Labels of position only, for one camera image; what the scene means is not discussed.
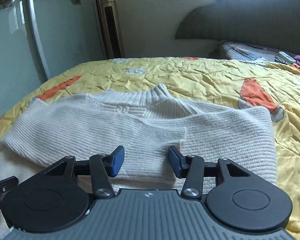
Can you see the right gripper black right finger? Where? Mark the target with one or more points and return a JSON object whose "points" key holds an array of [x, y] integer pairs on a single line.
{"points": [[232, 195]]}

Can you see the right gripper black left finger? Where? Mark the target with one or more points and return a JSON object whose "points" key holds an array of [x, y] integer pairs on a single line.
{"points": [[60, 195]]}

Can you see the cream knitted sweater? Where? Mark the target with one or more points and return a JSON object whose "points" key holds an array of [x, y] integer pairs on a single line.
{"points": [[145, 124]]}

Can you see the yellow carrot print quilt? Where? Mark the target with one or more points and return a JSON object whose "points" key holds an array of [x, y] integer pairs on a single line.
{"points": [[224, 82]]}

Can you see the glass floral wardrobe door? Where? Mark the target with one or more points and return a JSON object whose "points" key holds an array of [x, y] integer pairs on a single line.
{"points": [[40, 39]]}

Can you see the grey checked pillow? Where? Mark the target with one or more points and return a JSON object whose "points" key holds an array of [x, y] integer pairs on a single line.
{"points": [[244, 52]]}

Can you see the white remote control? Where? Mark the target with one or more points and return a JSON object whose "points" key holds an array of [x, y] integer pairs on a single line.
{"points": [[287, 57]]}

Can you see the gold tower air conditioner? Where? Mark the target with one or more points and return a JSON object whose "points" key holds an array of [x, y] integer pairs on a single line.
{"points": [[112, 29]]}

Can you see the grey padded headboard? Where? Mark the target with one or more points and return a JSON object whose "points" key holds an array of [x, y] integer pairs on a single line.
{"points": [[269, 23]]}

